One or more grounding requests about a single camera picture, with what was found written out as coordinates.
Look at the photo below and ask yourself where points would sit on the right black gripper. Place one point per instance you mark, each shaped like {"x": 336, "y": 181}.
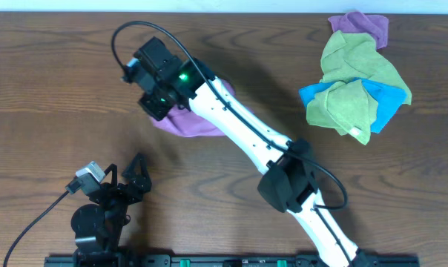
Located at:
{"x": 156, "y": 110}

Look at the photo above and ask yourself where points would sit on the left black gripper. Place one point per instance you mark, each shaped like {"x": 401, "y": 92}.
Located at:
{"x": 133, "y": 195}

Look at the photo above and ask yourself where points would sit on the purple microfiber cloth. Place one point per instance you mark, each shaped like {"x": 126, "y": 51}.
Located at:
{"x": 185, "y": 123}

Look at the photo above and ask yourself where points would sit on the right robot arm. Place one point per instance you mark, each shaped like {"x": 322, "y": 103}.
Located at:
{"x": 288, "y": 183}

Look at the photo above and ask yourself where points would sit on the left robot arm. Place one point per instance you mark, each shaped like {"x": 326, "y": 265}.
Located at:
{"x": 98, "y": 225}

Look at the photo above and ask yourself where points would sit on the large green cloth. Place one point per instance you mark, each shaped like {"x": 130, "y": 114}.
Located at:
{"x": 354, "y": 55}

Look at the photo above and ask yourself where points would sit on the small green cloth with label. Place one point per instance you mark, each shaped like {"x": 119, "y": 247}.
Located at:
{"x": 347, "y": 108}

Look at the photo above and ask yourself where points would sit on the purple cloth at back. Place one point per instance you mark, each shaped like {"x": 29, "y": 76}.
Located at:
{"x": 377, "y": 26}

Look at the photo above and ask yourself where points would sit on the blue cloth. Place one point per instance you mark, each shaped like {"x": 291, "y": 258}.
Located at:
{"x": 389, "y": 99}

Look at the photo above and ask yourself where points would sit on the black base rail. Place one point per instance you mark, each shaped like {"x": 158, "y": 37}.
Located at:
{"x": 164, "y": 260}

